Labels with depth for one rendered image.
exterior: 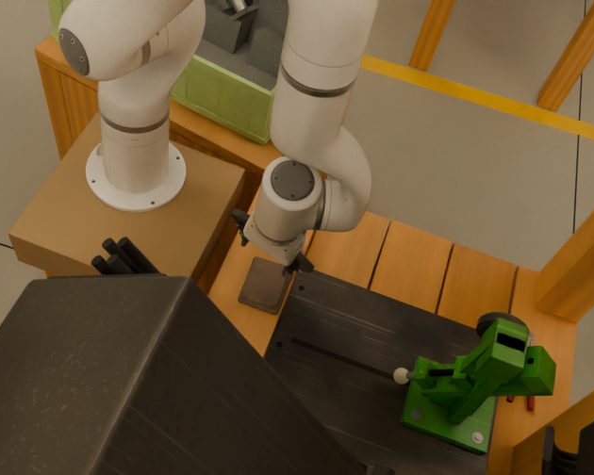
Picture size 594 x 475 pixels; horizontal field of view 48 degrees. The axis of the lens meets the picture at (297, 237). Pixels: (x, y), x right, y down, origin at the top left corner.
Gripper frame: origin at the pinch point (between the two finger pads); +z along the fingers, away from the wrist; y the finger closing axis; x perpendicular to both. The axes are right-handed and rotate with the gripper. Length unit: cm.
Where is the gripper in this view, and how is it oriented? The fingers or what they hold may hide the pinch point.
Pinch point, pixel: (268, 253)
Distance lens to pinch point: 121.6
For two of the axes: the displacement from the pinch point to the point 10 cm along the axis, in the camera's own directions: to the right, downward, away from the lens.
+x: -5.7, 7.4, -3.6
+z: -1.5, 3.4, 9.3
